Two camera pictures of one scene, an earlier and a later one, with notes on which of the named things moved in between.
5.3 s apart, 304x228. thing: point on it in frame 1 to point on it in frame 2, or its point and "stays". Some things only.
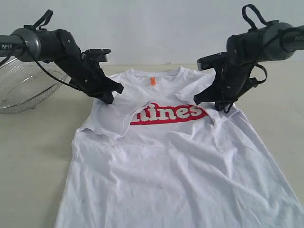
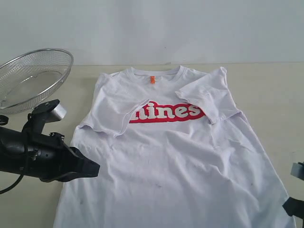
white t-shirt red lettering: (155, 158) stays
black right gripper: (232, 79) to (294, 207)
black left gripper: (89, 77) to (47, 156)
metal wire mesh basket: (23, 84) stays
